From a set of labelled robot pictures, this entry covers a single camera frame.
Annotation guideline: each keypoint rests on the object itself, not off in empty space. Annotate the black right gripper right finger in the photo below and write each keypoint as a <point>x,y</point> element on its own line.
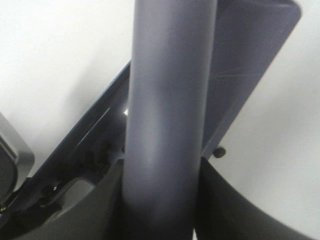
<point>222,213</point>

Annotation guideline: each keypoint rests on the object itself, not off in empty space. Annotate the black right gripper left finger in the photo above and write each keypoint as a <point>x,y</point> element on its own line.
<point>83,212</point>

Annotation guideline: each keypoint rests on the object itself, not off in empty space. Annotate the grey plastic dustpan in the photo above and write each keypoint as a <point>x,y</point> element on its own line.
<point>64,82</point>

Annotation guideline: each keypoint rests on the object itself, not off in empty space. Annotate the grey hand brush black bristles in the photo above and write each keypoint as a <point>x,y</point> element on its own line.
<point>172,46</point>

